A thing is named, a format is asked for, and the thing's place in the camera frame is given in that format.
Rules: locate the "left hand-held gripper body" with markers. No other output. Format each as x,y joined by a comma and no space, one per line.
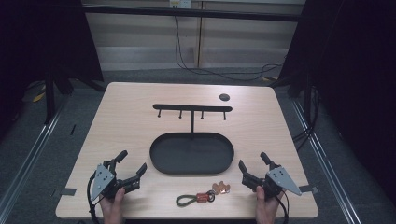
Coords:
102,180

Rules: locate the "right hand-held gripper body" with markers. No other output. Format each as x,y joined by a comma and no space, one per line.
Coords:
277,182

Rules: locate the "person's right hand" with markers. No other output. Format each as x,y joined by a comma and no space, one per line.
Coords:
266,205

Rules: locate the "person's left hand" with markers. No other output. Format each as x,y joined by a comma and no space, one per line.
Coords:
112,205

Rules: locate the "grey tape piece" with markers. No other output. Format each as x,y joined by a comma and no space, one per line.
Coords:
67,191
308,188

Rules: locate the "black key rack with tray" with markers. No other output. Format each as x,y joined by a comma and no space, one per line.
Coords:
192,149

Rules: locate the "black tape strip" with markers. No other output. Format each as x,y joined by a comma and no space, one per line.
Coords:
73,129

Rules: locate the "black round cap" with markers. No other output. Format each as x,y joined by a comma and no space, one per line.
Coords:
224,97

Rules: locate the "black stand leg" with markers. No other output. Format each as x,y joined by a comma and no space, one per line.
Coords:
49,96

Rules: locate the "yellow floor object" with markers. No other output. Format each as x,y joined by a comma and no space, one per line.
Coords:
39,97

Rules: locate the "black curtain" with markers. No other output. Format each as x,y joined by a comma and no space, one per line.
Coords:
351,77
40,40

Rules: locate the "black horizontal bar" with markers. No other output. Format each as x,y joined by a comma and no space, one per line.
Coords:
193,13

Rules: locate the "white power outlet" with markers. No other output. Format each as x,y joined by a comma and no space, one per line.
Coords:
180,3

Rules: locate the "metal floor rail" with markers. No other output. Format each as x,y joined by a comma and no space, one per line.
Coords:
327,168
29,155

